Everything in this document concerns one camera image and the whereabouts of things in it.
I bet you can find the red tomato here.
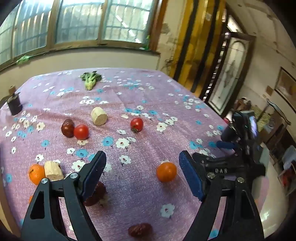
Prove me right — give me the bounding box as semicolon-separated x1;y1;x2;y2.
130;117;144;133
74;124;90;140

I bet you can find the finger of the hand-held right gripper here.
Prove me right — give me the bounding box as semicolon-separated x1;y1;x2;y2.
192;152;222;168
216;141;238;150

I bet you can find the green leafy vegetable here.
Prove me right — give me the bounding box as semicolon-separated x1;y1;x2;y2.
80;71;102;90

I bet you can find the dark red date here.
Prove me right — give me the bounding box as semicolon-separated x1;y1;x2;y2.
61;119;75;138

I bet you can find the framed wall picture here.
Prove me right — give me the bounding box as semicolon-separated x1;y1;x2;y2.
275;67;296;106

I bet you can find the pale sugarcane piece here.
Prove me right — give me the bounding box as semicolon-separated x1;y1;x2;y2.
91;107;108;126
44;161;64;181

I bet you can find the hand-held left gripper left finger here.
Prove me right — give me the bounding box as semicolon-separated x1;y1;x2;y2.
20;151;107;241

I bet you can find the black jar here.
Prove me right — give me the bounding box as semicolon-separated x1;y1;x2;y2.
7;91;23;115

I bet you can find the purple floral tablecloth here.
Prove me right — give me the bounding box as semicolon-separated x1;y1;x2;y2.
0;68;271;241

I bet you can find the glass panel door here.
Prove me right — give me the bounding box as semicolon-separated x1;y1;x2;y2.
207;32;256;115

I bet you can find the yellow black striped panel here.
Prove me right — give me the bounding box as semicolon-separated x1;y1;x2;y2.
172;0;228;94

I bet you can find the wooden frame window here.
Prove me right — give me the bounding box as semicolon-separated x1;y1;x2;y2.
0;0;162;70

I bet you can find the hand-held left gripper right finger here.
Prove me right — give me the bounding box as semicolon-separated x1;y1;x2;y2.
179;150;265;241

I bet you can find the wrinkled red date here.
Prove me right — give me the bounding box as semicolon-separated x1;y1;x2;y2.
84;181;107;207
128;223;153;238

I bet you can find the green bottle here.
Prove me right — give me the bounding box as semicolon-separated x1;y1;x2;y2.
140;34;151;50

